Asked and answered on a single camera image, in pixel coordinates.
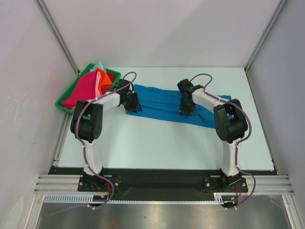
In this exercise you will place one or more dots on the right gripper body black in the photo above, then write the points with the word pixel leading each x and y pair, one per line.
pixel 186 106

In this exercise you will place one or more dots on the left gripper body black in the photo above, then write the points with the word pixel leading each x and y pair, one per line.
pixel 131 102

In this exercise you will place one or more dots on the blue t shirt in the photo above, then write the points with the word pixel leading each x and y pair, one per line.
pixel 164 105

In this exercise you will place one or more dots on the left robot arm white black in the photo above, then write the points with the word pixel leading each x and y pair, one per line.
pixel 86 125

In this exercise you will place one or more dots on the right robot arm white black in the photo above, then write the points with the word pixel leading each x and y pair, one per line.
pixel 230 126

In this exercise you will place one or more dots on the light pink t shirt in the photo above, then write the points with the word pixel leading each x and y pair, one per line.
pixel 98 78

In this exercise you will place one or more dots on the light teal t shirt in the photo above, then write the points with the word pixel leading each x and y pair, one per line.
pixel 98 65

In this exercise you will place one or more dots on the magenta t shirt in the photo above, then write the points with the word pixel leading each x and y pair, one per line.
pixel 84 89

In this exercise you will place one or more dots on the green plastic tray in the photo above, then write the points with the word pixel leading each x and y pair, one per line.
pixel 69 90

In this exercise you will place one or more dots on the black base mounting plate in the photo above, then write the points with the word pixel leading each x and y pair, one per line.
pixel 165 183

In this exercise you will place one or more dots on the white slotted cable duct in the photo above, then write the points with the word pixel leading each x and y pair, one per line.
pixel 98 199

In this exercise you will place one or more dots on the left rear aluminium post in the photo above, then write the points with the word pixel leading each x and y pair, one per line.
pixel 57 34

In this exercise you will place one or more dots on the aluminium post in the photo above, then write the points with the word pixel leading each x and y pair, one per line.
pixel 57 34
pixel 267 31

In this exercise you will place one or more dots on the aluminium frame rail front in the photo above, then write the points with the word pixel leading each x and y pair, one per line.
pixel 265 185

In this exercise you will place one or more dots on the right rear aluminium post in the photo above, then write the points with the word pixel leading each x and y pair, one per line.
pixel 267 31

